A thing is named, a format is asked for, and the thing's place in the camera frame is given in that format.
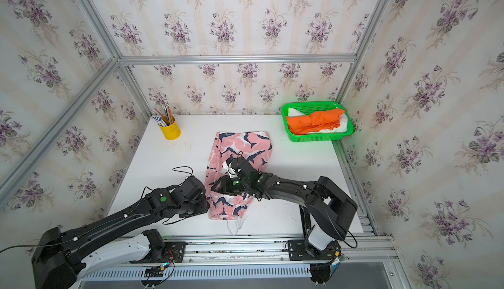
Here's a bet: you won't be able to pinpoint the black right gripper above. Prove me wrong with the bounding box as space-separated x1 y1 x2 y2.
209 177 250 197

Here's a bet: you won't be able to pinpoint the pink shark print garment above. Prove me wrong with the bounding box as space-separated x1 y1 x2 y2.
204 131 272 236

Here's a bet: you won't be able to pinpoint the orange cloth garment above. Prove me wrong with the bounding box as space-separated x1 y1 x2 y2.
285 108 346 135

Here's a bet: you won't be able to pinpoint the white shorts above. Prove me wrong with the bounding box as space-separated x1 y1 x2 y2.
287 106 349 135

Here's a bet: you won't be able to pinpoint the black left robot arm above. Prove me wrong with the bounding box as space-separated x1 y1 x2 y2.
31 176 209 288

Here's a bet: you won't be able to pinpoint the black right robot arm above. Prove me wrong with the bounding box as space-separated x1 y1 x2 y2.
211 157 358 251

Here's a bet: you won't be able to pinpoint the yellow pencil cup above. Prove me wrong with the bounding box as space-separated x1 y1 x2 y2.
160 118 181 141

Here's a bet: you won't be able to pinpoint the colored pencils bundle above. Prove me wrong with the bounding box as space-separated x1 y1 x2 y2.
154 105 175 126

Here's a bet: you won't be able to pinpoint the green plastic basket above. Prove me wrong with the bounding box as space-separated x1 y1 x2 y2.
280 101 354 142

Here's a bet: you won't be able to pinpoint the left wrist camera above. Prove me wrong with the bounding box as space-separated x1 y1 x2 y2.
179 176 206 203

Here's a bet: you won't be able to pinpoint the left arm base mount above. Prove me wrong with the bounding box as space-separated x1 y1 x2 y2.
130 229 186 264

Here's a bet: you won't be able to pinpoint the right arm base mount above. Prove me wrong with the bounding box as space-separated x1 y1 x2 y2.
287 205 346 262

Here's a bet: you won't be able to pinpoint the aluminium rail frame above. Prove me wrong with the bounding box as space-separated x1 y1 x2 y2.
74 236 411 288

